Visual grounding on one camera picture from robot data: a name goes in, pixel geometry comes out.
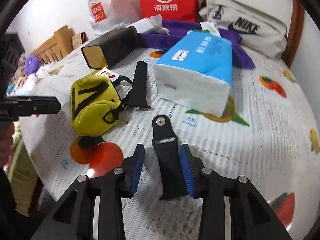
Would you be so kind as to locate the purple towel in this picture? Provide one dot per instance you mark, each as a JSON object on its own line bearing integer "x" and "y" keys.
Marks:
{"x": 188, "y": 41}

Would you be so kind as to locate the dark green tea tin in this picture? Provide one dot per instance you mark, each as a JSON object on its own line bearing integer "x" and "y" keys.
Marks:
{"x": 108, "y": 49}

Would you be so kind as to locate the blue tissue pack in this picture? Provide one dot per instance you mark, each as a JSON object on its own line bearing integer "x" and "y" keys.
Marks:
{"x": 193, "y": 86}

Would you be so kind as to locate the yellow small pouch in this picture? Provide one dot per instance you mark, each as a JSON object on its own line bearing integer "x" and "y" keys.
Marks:
{"x": 95, "y": 106}

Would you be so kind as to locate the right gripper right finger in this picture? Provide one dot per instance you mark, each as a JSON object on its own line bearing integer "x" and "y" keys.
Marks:
{"x": 251, "y": 215}

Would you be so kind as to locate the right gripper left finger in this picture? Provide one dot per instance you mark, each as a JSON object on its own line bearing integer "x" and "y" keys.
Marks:
{"x": 72, "y": 215}

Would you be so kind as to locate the wooden door frame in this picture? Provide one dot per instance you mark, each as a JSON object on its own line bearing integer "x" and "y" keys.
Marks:
{"x": 295, "y": 33}

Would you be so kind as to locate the black watch band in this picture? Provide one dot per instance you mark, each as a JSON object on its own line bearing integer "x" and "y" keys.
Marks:
{"x": 137, "y": 94}

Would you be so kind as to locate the green small packet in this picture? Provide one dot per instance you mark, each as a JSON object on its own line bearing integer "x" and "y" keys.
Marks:
{"x": 210, "y": 27}

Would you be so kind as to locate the white mesh cloth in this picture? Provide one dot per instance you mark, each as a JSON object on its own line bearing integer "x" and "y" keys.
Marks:
{"x": 150, "y": 25}

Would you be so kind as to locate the fruit print tablecloth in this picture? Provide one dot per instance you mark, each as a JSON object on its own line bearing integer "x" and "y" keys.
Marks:
{"x": 271, "y": 148}

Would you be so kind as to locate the purple plush toy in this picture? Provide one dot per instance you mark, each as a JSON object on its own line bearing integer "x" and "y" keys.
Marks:
{"x": 32, "y": 65}

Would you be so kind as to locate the grey Nike bag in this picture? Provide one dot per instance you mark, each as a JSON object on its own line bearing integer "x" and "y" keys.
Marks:
{"x": 259, "y": 31}

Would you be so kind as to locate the white plastic shopping bag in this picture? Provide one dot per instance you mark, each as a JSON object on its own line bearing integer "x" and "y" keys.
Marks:
{"x": 105, "y": 15}

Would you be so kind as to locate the wooden chair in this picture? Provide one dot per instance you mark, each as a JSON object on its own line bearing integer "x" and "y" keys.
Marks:
{"x": 56, "y": 47}

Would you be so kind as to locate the fruit pattern small packet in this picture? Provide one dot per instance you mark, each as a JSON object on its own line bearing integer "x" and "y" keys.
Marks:
{"x": 113, "y": 76}

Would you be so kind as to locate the person's left hand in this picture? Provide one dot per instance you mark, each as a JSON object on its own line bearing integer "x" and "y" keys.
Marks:
{"x": 6, "y": 141}

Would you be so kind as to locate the brown patterned box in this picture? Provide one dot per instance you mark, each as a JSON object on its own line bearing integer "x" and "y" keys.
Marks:
{"x": 78, "y": 40}

